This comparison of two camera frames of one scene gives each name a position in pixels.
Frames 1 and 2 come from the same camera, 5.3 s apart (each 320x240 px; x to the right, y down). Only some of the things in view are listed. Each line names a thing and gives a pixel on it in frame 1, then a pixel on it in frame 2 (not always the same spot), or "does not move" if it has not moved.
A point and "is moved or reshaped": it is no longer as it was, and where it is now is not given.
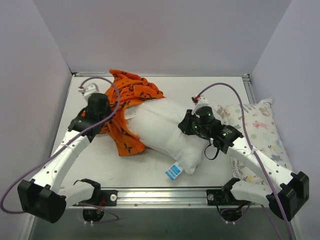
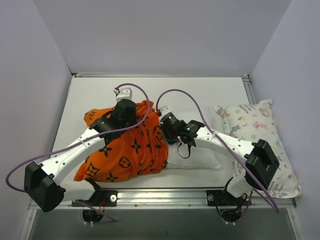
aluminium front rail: x=162 y=198 does not move
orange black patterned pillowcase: x=123 y=89 to x=128 y=154
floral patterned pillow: x=260 y=121 does not move
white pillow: x=156 y=122 is moved or reshaped
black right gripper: x=186 y=124 to x=163 y=118
